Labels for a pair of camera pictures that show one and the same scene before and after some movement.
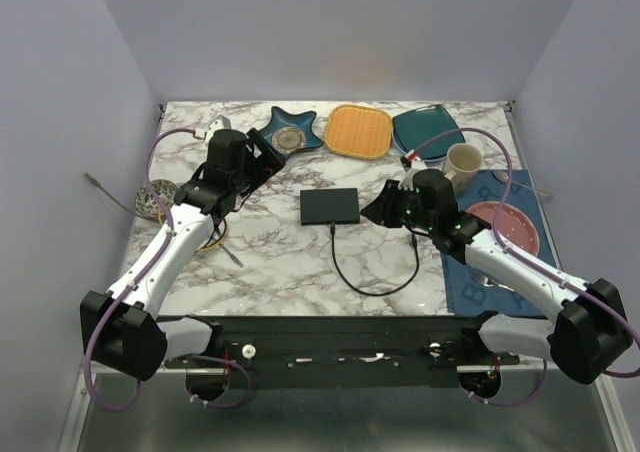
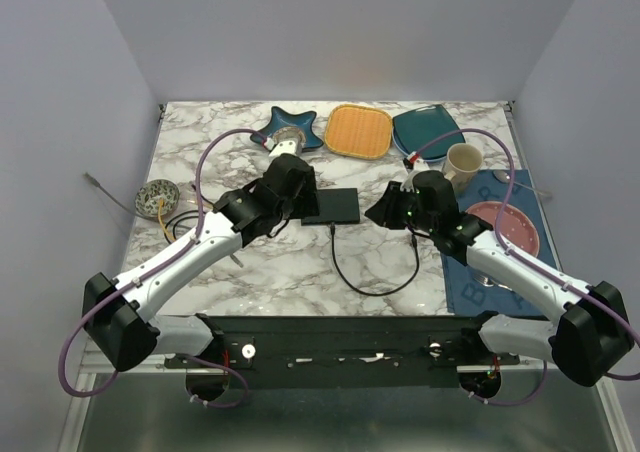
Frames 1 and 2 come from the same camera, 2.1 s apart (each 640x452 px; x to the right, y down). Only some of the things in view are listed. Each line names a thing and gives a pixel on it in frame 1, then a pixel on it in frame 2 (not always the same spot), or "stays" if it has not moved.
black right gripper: [382, 209] stays
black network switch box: [329, 206] stays
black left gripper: [266, 165] → [310, 205]
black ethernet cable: [332, 237] stays
